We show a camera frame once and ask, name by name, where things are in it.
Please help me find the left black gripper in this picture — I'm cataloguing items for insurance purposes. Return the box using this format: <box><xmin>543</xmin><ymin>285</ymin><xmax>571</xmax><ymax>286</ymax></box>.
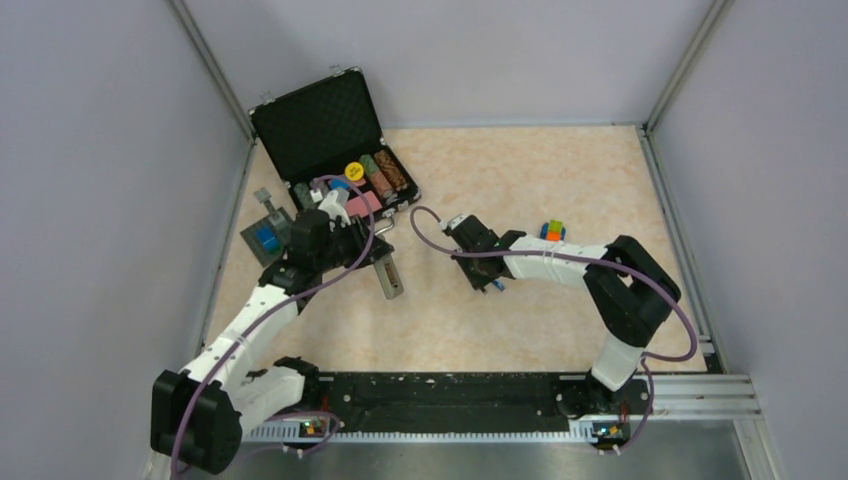
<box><xmin>316</xmin><ymin>213</ymin><xmax>394</xmax><ymax>273</ymax></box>

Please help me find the white remote control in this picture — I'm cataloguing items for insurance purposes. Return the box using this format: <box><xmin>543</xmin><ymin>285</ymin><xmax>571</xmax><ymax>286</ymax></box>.
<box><xmin>374</xmin><ymin>254</ymin><xmax>404</xmax><ymax>300</ymax></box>

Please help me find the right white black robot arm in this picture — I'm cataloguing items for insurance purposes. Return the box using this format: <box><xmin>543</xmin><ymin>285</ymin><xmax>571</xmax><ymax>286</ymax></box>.
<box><xmin>440</xmin><ymin>215</ymin><xmax>681</xmax><ymax>412</ymax></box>

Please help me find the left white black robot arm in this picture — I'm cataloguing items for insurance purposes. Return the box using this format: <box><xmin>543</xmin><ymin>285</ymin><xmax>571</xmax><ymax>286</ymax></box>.
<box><xmin>150</xmin><ymin>209</ymin><xmax>394</xmax><ymax>479</ymax></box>

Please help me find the pink card deck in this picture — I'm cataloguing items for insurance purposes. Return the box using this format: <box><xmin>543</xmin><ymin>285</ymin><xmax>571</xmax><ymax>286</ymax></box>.
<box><xmin>345</xmin><ymin>191</ymin><xmax>383</xmax><ymax>217</ymax></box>

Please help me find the brown poker chip stack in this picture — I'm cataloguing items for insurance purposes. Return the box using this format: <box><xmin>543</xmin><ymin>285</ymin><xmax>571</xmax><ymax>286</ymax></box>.
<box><xmin>373</xmin><ymin>150</ymin><xmax>409</xmax><ymax>191</ymax></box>

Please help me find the blue poker chip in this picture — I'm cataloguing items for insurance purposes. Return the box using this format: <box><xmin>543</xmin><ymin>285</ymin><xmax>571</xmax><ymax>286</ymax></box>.
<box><xmin>328</xmin><ymin>177</ymin><xmax>350</xmax><ymax>190</ymax></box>

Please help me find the yellow poker chip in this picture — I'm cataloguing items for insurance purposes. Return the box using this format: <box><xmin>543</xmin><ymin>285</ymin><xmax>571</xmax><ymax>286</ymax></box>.
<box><xmin>344</xmin><ymin>161</ymin><xmax>365</xmax><ymax>183</ymax></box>

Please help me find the colourful toy block car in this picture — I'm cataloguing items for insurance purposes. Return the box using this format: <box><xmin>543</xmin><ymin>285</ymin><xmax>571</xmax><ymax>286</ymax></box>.
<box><xmin>539</xmin><ymin>220</ymin><xmax>567</xmax><ymax>242</ymax></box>

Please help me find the purple green poker chip stack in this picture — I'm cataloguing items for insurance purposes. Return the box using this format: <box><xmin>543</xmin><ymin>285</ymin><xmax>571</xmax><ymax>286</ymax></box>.
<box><xmin>292</xmin><ymin>183</ymin><xmax>316</xmax><ymax>209</ymax></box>

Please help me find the grey lego plate with bricks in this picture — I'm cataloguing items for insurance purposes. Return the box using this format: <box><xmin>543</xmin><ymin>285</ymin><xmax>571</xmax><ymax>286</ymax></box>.
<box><xmin>240</xmin><ymin>187</ymin><xmax>293</xmax><ymax>267</ymax></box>

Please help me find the black poker chip case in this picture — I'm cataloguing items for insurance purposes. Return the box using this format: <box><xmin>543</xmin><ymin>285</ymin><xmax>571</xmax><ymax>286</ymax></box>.
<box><xmin>249</xmin><ymin>67</ymin><xmax>421</xmax><ymax>217</ymax></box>

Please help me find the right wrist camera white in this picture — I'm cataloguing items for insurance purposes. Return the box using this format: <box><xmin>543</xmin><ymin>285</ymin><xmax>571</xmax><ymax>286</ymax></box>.
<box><xmin>441</xmin><ymin>214</ymin><xmax>467</xmax><ymax>233</ymax></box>

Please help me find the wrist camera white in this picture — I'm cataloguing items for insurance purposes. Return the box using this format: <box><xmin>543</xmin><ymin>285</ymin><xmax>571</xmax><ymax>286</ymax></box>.
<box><xmin>317</xmin><ymin>188</ymin><xmax>350</xmax><ymax>219</ymax></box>
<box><xmin>441</xmin><ymin>214</ymin><xmax>467</xmax><ymax>233</ymax></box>

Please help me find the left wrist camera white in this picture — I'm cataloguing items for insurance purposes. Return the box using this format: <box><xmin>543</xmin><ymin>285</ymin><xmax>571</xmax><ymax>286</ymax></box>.
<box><xmin>317</xmin><ymin>188</ymin><xmax>350</xmax><ymax>219</ymax></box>

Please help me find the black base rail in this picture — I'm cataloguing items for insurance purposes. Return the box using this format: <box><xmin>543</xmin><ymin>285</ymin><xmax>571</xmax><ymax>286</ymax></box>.
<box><xmin>247</xmin><ymin>372</ymin><xmax>652</xmax><ymax>447</ymax></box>

